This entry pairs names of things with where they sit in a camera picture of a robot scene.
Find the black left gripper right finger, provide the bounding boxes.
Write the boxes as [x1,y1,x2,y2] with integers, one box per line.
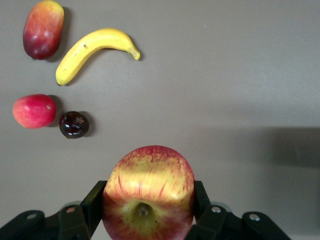
[186,180,291,240]

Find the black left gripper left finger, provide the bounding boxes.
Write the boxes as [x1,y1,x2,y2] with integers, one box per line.
[0,180,107,240]

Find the red yellow striped apple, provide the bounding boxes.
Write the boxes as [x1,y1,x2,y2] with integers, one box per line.
[101,145,196,240]

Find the yellow banana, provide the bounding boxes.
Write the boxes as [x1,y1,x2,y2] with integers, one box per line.
[55,27,142,87]

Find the dark purple plum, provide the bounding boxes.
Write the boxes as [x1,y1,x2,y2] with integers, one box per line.
[58,110,90,139]

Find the brown table cover mat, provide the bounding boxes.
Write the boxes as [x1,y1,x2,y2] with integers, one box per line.
[0,0,320,240]

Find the red yellow mango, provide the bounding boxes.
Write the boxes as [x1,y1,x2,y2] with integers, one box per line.
[22,0,65,61]

